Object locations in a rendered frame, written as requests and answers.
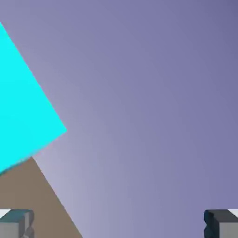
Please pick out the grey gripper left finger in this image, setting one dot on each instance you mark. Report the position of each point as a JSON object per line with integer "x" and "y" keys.
{"x": 13, "y": 226}

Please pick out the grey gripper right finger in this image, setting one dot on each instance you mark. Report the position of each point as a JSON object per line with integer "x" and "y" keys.
{"x": 223, "y": 226}

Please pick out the large cyan box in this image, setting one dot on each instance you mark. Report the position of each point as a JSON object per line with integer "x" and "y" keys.
{"x": 24, "y": 111}

